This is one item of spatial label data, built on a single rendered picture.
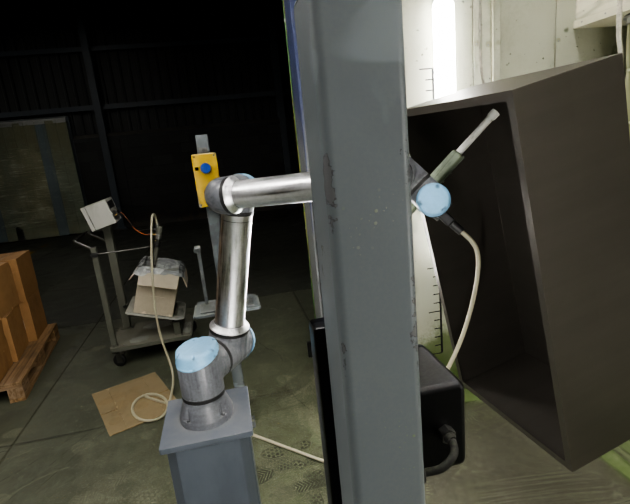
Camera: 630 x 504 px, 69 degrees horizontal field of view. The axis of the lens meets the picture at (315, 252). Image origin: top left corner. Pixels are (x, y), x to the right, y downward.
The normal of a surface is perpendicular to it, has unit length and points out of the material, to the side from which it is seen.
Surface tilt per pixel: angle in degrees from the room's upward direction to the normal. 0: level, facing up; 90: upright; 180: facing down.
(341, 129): 90
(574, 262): 90
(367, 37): 90
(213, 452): 90
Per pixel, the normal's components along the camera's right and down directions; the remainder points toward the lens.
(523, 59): 0.20, 0.22
